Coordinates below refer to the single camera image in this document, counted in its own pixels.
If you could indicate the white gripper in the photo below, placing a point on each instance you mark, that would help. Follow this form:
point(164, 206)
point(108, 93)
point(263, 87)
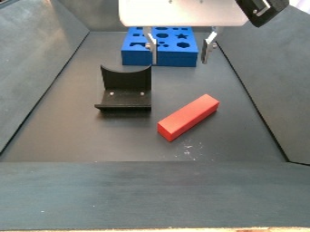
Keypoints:
point(180, 13)

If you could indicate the red rectangular block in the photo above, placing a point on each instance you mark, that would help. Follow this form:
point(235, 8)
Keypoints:
point(184, 118)

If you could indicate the blue foam shape board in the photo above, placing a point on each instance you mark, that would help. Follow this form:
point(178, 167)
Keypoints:
point(176, 47)

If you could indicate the black curved fixture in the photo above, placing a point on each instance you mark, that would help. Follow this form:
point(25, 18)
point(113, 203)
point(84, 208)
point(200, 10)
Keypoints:
point(127, 90)

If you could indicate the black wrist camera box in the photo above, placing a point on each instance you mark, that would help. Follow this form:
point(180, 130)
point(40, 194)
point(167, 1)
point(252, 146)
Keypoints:
point(262, 10)

